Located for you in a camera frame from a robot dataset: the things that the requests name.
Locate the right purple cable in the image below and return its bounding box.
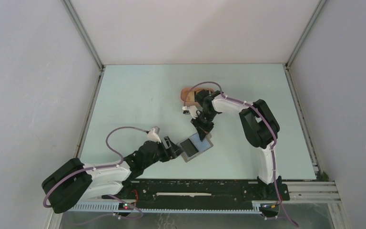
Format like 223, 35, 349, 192
183, 81, 299, 228

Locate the white cable duct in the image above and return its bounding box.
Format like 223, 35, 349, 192
68, 201, 261, 214

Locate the yellow VIP card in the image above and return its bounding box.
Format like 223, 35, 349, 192
183, 91, 196, 103

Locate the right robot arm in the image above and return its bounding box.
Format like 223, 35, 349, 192
182, 90, 280, 199

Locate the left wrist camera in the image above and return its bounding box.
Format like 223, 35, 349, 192
147, 126, 162, 143

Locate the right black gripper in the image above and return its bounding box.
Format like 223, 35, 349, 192
192, 110, 218, 141

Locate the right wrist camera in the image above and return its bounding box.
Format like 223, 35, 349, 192
182, 105, 200, 119

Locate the beige leather card holder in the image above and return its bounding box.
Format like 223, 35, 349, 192
178, 133, 214, 163

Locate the grey card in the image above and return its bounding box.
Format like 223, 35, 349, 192
180, 139, 199, 157

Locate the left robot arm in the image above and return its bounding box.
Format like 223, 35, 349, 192
41, 137, 184, 214

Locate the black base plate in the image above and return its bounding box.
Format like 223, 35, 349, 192
115, 179, 290, 211

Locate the aluminium frame rail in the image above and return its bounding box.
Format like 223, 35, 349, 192
54, 180, 342, 204

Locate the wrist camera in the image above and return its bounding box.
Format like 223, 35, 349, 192
182, 105, 200, 119
147, 126, 162, 143

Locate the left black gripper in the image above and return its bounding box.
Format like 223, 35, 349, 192
143, 136, 184, 169

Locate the pink oval tray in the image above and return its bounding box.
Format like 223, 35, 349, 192
180, 87, 214, 107

